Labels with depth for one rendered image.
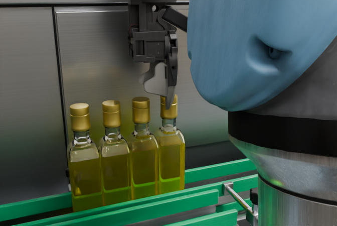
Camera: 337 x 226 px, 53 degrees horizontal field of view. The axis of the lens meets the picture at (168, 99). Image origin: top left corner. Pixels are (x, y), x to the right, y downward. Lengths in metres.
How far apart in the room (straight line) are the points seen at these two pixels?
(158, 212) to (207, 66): 0.57
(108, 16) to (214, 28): 0.59
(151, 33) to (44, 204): 0.40
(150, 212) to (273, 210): 0.54
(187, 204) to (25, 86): 0.42
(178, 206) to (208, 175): 0.15
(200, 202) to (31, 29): 0.49
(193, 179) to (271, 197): 0.65
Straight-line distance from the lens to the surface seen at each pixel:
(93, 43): 0.74
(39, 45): 0.76
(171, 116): 0.67
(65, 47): 0.73
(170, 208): 0.71
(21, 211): 0.76
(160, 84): 0.63
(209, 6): 0.17
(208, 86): 0.15
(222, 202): 0.79
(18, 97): 0.79
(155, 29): 0.63
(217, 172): 0.84
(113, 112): 0.63
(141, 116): 0.65
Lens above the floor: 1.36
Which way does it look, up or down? 18 degrees down
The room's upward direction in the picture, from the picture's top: straight up
